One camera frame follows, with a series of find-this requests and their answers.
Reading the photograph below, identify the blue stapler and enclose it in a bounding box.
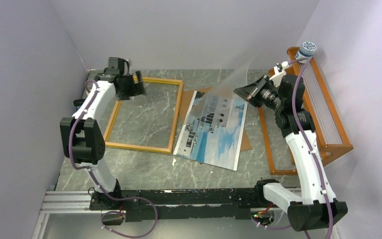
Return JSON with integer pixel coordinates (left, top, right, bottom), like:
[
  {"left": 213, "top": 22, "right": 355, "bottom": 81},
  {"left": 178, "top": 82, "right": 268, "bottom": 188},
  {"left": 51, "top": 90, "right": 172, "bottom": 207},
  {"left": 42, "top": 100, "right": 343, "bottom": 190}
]
[{"left": 73, "top": 99, "right": 84, "bottom": 107}]

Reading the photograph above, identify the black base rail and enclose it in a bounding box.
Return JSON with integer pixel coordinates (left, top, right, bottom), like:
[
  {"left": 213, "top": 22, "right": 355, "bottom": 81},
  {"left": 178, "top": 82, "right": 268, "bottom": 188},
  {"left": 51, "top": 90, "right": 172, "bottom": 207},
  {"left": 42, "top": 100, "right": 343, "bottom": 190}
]
[{"left": 89, "top": 188, "right": 277, "bottom": 222}]

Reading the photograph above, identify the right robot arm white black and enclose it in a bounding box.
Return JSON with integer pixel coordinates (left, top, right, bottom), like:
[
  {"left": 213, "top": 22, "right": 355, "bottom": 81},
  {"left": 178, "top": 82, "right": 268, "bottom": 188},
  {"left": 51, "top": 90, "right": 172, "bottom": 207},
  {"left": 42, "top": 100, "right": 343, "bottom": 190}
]
[{"left": 234, "top": 75, "right": 348, "bottom": 232}]

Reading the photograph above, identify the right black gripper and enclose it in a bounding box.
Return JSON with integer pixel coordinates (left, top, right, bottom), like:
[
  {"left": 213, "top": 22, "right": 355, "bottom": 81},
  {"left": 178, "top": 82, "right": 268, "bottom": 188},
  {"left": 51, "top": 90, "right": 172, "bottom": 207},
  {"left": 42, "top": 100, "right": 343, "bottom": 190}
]
[{"left": 234, "top": 75, "right": 285, "bottom": 112}]

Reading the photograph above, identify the brown frame backing board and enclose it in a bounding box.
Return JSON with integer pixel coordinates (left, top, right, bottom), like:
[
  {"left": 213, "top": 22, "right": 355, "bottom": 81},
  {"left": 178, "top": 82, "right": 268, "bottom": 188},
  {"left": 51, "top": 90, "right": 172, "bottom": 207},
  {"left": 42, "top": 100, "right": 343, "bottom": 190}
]
[{"left": 177, "top": 87, "right": 253, "bottom": 162}]

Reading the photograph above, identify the small blue white jar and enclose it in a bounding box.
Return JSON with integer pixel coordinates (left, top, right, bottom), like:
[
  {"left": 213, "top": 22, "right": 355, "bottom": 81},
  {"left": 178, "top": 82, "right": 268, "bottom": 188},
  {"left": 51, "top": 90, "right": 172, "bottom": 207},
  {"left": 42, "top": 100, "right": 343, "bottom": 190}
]
[{"left": 295, "top": 41, "right": 317, "bottom": 64}]

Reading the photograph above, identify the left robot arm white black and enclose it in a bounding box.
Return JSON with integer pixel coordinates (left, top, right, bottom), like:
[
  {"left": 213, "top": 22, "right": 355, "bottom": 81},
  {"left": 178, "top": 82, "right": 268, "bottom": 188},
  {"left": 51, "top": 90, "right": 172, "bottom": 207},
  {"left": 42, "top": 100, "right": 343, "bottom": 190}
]
[{"left": 60, "top": 57, "right": 146, "bottom": 209}]

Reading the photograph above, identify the yellow wooden picture frame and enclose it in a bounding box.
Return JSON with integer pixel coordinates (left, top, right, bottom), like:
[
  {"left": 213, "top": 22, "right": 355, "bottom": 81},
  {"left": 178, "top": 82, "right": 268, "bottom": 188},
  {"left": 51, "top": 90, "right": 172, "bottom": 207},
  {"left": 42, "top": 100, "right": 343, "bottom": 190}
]
[{"left": 103, "top": 77, "right": 184, "bottom": 154}]

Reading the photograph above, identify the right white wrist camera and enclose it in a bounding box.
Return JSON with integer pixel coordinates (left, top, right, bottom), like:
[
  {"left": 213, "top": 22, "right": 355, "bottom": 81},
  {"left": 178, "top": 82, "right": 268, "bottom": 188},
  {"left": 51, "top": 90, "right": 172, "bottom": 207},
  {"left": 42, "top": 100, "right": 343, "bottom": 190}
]
[{"left": 270, "top": 61, "right": 291, "bottom": 88}]

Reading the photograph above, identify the building and sky photo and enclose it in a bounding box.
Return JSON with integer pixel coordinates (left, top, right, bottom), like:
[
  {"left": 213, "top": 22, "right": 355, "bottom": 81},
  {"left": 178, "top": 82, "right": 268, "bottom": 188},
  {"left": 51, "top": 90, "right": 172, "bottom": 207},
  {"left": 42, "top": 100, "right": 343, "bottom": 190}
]
[{"left": 173, "top": 91, "right": 249, "bottom": 171}]

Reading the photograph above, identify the aluminium extrusion frame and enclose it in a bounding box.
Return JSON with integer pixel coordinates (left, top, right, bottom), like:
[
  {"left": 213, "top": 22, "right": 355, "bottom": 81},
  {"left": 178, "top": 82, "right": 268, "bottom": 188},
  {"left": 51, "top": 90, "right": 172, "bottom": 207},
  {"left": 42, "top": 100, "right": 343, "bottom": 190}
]
[{"left": 31, "top": 187, "right": 338, "bottom": 239}]

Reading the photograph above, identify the clear transparent frame sheet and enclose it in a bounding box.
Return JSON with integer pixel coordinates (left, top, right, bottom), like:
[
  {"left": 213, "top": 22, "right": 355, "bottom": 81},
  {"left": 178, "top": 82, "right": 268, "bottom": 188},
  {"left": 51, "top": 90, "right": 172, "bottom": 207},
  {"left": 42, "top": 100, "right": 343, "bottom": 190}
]
[{"left": 190, "top": 54, "right": 258, "bottom": 118}]

